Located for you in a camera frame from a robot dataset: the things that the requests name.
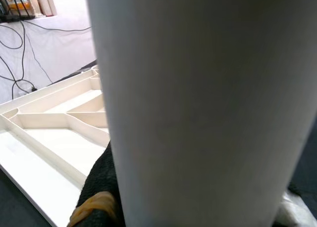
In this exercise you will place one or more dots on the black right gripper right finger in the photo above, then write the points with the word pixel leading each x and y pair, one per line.
pixel 294 207

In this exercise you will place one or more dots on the black wifi router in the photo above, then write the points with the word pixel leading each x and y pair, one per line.
pixel 15 15

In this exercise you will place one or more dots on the cream carton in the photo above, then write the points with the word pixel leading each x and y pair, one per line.
pixel 47 2
pixel 33 3

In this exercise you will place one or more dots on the white plastic children table top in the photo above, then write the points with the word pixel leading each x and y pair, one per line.
pixel 49 138

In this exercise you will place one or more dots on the black table cloth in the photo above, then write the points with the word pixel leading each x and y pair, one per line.
pixel 15 207

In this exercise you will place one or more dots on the white plastic table leg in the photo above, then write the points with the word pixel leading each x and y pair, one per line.
pixel 198 88

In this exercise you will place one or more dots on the orange tray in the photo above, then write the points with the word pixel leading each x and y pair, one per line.
pixel 19 6

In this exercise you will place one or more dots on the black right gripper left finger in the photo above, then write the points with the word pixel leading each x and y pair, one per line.
pixel 99 187

